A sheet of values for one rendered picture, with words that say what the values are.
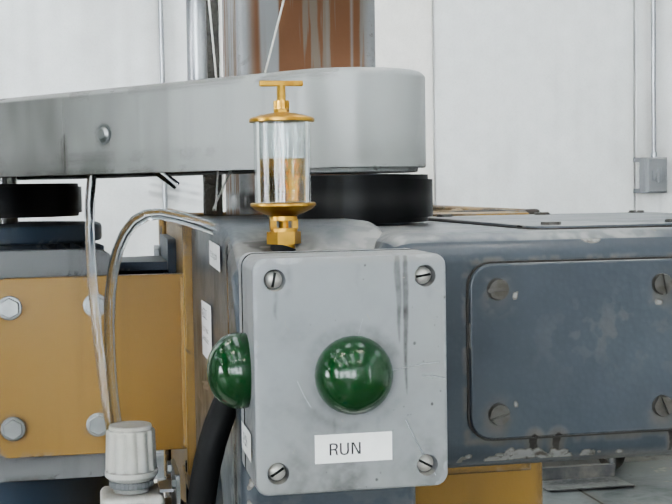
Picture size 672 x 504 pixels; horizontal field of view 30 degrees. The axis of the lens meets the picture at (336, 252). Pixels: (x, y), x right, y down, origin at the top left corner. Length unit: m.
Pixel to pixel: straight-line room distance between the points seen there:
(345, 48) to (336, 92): 0.39
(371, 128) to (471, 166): 5.31
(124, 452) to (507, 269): 0.29
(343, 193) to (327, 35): 0.41
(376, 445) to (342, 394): 0.03
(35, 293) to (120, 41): 4.85
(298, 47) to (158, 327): 0.27
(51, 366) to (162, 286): 0.09
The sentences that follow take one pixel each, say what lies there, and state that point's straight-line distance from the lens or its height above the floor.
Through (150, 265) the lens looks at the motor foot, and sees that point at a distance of 0.99.
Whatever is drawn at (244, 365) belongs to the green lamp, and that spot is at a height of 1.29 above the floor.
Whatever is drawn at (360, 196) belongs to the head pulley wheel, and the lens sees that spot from 0.64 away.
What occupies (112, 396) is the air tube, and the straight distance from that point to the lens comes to 0.74.
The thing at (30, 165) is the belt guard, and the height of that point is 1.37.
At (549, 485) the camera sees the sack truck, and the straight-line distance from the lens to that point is 5.78.
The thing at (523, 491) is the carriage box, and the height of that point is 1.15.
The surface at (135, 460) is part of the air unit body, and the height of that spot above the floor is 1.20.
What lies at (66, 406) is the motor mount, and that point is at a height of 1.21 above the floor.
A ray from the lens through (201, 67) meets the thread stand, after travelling 0.86.
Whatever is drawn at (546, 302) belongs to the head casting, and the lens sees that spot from 0.55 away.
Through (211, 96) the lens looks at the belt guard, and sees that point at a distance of 0.70.
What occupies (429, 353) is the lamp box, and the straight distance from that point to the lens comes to 0.48.
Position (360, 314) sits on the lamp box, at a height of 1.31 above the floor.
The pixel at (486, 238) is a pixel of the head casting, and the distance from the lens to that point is 0.55.
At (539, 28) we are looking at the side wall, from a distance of 6.10.
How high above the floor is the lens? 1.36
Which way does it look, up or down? 3 degrees down
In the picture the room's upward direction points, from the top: 1 degrees counter-clockwise
